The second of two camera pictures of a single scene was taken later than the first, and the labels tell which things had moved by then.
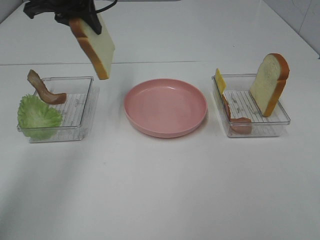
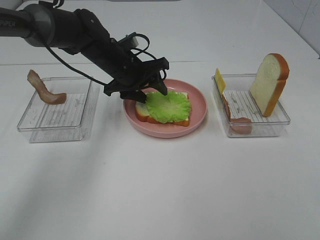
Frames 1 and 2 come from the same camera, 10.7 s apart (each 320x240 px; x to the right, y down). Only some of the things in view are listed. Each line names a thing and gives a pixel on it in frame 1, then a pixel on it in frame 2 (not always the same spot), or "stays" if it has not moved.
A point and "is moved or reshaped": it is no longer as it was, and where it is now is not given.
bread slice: (100, 47) is moved or reshaped
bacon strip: (240, 125) stays
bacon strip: (46, 96) stays
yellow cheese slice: (221, 81) stays
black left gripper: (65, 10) → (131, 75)
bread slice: (268, 85) stays
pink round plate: (164, 107) stays
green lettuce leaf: (36, 119) → (172, 107)
